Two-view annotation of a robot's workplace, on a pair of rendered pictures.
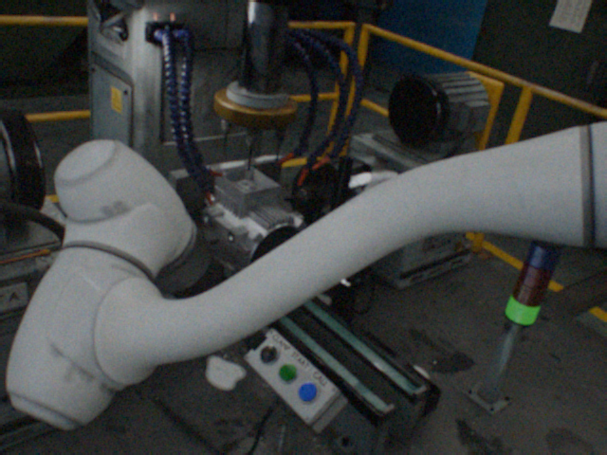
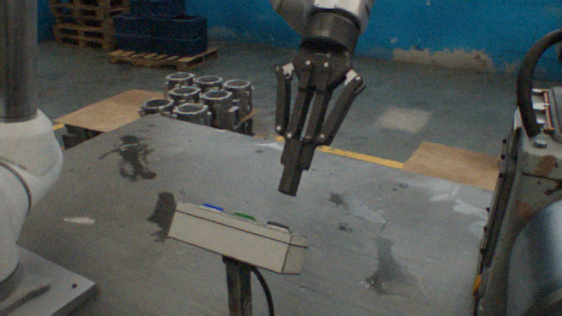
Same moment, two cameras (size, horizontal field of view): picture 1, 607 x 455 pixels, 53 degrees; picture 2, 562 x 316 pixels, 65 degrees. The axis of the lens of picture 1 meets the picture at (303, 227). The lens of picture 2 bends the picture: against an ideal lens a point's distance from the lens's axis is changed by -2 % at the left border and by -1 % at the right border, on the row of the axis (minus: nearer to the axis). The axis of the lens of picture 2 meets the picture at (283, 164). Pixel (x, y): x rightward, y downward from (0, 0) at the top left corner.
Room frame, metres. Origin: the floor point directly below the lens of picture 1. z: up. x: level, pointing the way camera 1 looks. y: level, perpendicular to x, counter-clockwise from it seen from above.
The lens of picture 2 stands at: (1.23, -0.13, 1.40)
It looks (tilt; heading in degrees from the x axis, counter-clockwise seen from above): 27 degrees down; 160
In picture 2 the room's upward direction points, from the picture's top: straight up
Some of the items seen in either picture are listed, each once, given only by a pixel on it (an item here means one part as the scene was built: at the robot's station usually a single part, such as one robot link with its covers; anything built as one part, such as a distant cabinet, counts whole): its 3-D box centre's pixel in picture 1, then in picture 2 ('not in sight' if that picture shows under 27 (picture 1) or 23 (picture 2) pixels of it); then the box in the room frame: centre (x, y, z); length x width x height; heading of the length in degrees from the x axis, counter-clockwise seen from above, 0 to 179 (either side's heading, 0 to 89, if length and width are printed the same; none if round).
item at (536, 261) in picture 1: (544, 252); not in sight; (1.07, -0.47, 1.19); 0.06 x 0.06 x 0.04
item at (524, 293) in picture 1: (529, 290); not in sight; (1.07, -0.47, 1.10); 0.06 x 0.06 x 0.04
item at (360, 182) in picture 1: (354, 201); not in sight; (1.48, -0.12, 1.04); 0.41 x 0.25 x 0.25; 134
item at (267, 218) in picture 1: (251, 235); not in sight; (1.25, 0.12, 1.02); 0.20 x 0.19 x 0.19; 44
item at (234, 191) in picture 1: (246, 192); not in sight; (1.28, 0.15, 1.11); 0.12 x 0.11 x 0.07; 44
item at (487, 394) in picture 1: (516, 324); not in sight; (1.07, -0.47, 1.01); 0.08 x 0.08 x 0.42; 44
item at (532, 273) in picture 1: (537, 271); not in sight; (1.07, -0.47, 1.14); 0.06 x 0.06 x 0.04
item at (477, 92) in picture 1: (445, 150); not in sight; (1.67, -0.36, 1.16); 0.33 x 0.26 x 0.42; 134
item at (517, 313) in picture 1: (523, 308); not in sight; (1.07, -0.47, 1.05); 0.06 x 0.06 x 0.04
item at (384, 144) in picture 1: (413, 201); not in sight; (1.66, -0.31, 0.99); 0.35 x 0.31 x 0.37; 134
